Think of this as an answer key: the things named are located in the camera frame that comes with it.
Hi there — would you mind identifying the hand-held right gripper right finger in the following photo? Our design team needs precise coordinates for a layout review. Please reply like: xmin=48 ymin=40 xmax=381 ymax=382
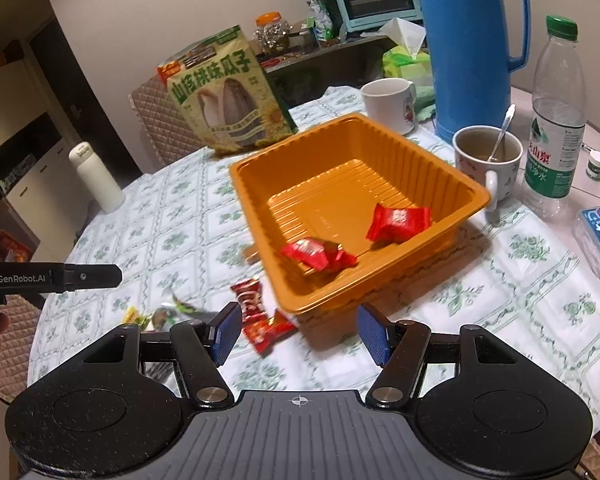
xmin=356 ymin=302 xmax=518 ymax=408

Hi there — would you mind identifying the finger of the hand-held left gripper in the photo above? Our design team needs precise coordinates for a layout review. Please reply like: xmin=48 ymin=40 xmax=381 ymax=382
xmin=62 ymin=263 xmax=122 ymax=292

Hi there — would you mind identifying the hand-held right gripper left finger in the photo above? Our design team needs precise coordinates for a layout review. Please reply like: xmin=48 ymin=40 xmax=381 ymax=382
xmin=80 ymin=302 xmax=243 ymax=408

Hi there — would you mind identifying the red candy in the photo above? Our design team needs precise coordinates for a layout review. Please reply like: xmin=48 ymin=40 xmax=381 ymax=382
xmin=280 ymin=239 xmax=358 ymax=273
xmin=242 ymin=310 xmax=298 ymax=356
xmin=230 ymin=279 xmax=268 ymax=322
xmin=366 ymin=203 xmax=433 ymax=251

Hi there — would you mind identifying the white green snack pouch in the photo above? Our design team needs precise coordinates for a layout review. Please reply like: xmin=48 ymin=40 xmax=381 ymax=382
xmin=152 ymin=294 xmax=216 ymax=331

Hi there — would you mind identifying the orange plastic tray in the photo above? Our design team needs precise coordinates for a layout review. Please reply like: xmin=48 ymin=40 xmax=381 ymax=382
xmin=228 ymin=112 xmax=492 ymax=317

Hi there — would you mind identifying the white cabinet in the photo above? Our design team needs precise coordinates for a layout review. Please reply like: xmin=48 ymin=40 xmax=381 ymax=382
xmin=0 ymin=135 xmax=81 ymax=261

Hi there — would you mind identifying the quilted chair cushion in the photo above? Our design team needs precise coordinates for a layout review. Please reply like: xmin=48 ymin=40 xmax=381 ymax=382
xmin=0 ymin=292 xmax=48 ymax=403

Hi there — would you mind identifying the white thermos bottle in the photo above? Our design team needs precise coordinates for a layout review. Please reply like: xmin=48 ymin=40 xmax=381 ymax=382
xmin=68 ymin=142 xmax=126 ymax=214

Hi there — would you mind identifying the quilted chair back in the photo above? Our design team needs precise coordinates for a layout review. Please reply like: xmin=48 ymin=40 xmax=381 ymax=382
xmin=129 ymin=77 xmax=221 ymax=166

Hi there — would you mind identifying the white mug with drink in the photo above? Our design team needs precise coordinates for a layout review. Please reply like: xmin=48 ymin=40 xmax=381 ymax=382
xmin=452 ymin=125 xmax=524 ymax=212

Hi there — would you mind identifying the sunflower seed bag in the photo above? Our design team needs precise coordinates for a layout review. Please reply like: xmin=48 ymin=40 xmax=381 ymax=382
xmin=157 ymin=24 xmax=298 ymax=157

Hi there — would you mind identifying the white mug cartoon print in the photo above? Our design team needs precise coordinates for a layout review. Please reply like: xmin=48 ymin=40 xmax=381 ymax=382
xmin=361 ymin=79 xmax=418 ymax=136

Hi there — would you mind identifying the green cloth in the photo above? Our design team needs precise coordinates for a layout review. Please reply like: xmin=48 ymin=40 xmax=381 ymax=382
xmin=412 ymin=82 xmax=438 ymax=121

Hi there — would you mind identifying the metal spoon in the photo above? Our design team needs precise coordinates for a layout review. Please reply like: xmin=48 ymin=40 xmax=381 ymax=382
xmin=486 ymin=104 xmax=517 ymax=163

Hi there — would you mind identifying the dark side shelf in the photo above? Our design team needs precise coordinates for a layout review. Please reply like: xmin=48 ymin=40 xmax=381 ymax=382
xmin=257 ymin=32 xmax=396 ymax=108

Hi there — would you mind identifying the green tissue pack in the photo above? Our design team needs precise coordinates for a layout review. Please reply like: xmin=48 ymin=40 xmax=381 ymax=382
xmin=377 ymin=17 xmax=433 ymax=83

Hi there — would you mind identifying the clear water bottle green cap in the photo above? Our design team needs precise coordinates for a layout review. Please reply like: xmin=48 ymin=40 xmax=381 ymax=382
xmin=522 ymin=15 xmax=588 ymax=220

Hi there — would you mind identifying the blue plastic jug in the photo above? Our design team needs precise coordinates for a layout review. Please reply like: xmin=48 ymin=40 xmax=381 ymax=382
xmin=409 ymin=0 xmax=531 ymax=145

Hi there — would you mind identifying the glass jar orange lid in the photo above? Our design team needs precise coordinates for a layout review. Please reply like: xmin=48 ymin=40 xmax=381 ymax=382
xmin=252 ymin=12 xmax=293 ymax=53

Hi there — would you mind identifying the green white snack bag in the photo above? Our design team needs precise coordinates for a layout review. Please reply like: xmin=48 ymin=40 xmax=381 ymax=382
xmin=302 ymin=0 xmax=336 ymax=43

